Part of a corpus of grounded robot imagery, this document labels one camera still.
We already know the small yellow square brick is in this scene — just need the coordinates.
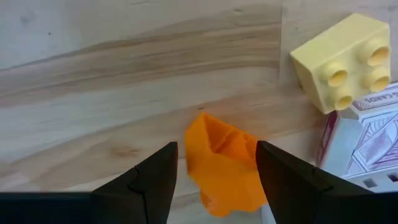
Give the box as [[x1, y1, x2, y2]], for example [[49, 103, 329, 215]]
[[289, 12, 392, 115]]

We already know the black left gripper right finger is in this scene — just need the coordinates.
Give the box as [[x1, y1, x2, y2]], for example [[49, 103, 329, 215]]
[[255, 139, 398, 224]]

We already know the orange brick with peg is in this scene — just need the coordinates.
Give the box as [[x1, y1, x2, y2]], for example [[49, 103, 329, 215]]
[[184, 111, 269, 218]]

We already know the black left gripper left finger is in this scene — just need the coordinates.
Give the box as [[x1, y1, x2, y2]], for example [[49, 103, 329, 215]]
[[0, 141, 179, 224]]

